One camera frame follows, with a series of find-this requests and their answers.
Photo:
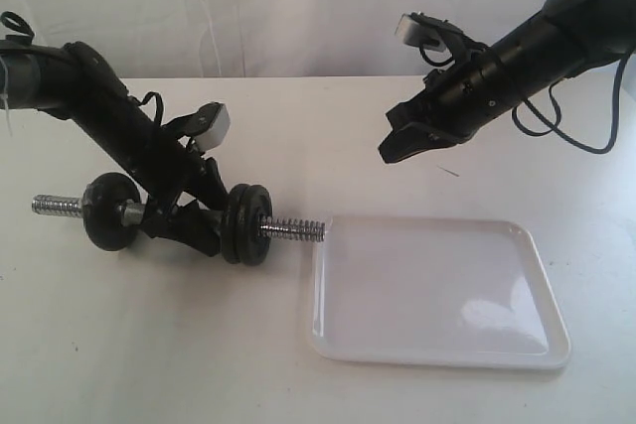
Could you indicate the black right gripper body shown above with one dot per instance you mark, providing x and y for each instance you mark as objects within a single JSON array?
[{"x": 459, "y": 96}]

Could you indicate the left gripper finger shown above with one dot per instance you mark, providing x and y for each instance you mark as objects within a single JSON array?
[
  {"x": 214, "y": 194},
  {"x": 193, "y": 226}
]

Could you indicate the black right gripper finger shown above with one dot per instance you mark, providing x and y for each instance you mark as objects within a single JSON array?
[
  {"x": 414, "y": 139},
  {"x": 410, "y": 114}
]

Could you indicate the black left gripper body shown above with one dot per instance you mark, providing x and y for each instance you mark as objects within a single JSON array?
[{"x": 170, "y": 178}]

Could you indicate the chrome threaded dumbbell bar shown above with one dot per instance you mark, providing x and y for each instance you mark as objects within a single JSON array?
[{"x": 273, "y": 227}]

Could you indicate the black weight plate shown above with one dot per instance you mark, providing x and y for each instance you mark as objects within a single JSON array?
[
  {"x": 228, "y": 224},
  {"x": 252, "y": 245}
]

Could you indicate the black weight plate end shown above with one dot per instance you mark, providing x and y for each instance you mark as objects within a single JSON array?
[{"x": 103, "y": 203}]

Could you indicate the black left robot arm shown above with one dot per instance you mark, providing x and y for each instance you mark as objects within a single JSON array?
[{"x": 76, "y": 83}]

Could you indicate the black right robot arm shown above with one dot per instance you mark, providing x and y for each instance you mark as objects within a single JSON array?
[{"x": 564, "y": 39}]

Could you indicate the white plastic tray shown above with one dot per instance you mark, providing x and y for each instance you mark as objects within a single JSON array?
[{"x": 452, "y": 292}]

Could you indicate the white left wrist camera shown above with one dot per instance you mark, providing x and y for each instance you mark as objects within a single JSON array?
[{"x": 209, "y": 126}]

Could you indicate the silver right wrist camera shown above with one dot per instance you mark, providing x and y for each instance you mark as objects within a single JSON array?
[{"x": 419, "y": 31}]

